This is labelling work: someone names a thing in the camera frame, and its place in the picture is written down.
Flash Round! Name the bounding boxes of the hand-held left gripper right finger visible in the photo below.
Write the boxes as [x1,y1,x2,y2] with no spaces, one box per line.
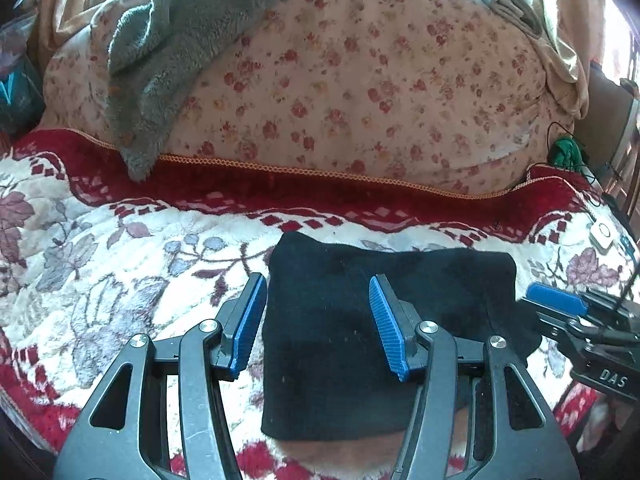
[367,274,581,480]

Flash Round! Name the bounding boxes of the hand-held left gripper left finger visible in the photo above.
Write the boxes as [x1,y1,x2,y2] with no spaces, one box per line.
[52,272,268,480]

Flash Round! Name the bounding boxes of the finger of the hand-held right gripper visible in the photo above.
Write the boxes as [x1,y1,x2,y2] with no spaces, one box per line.
[525,282,591,317]
[518,299,581,341]

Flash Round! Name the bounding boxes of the black pants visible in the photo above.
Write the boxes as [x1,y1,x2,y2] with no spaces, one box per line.
[260,231,543,443]

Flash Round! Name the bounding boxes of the white round device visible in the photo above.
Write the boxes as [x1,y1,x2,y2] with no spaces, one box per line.
[589,220,617,251]

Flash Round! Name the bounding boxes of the green cloth bundle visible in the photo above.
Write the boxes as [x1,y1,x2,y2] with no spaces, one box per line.
[549,136,581,168]

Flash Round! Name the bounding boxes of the red white plush blanket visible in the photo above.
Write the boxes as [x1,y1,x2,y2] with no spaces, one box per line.
[0,127,640,480]

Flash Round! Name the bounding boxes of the wooden chair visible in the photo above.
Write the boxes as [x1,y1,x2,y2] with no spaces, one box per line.
[587,67,640,211]

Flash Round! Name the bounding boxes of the beige curtain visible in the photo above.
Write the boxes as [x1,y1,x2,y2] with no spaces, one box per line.
[37,0,166,61]
[515,0,593,118]

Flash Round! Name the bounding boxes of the floral print duvet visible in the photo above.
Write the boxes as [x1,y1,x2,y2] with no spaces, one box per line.
[42,0,548,198]

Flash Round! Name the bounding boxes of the grey fleece blanket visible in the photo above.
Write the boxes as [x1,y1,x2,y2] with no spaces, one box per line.
[105,0,321,181]

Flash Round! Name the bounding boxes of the folded grey cloth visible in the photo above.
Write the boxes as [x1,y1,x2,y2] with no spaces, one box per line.
[442,0,543,38]

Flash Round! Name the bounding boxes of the teal package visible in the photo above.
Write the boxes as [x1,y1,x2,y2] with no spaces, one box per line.
[0,10,46,133]

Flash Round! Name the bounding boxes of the black cable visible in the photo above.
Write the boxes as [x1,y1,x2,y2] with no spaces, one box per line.
[545,120,626,211]

